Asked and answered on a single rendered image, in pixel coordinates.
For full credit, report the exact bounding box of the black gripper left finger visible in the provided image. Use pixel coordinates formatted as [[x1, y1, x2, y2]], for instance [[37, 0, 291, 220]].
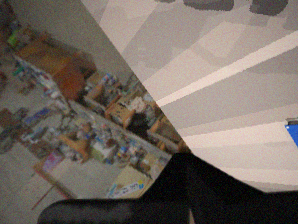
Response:
[[37, 153, 190, 224]]

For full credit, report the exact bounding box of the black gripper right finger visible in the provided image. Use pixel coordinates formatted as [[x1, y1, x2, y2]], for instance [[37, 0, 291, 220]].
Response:
[[183, 153, 298, 224]]

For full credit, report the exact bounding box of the blue circuit board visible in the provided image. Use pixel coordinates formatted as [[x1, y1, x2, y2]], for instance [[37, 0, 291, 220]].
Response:
[[285, 121, 298, 147]]

